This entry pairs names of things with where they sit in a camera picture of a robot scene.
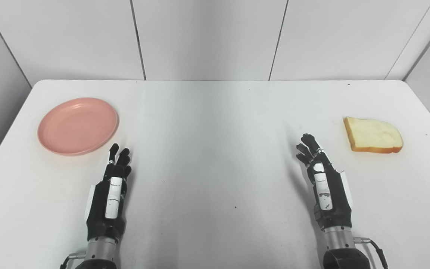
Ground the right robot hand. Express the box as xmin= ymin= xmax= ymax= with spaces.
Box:
xmin=296 ymin=133 xmax=353 ymax=231

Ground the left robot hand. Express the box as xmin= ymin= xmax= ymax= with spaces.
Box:
xmin=85 ymin=143 xmax=133 ymax=242

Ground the slice of bread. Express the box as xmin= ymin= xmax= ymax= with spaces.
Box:
xmin=343 ymin=117 xmax=404 ymax=154

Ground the pink plate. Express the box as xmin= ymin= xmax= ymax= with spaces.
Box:
xmin=37 ymin=98 xmax=119 ymax=156

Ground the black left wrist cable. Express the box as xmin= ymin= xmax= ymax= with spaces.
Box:
xmin=60 ymin=252 xmax=87 ymax=269

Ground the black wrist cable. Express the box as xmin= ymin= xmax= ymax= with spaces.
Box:
xmin=354 ymin=236 xmax=389 ymax=269
xmin=60 ymin=252 xmax=87 ymax=269

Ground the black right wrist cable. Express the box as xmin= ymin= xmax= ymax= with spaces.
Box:
xmin=354 ymin=236 xmax=389 ymax=269

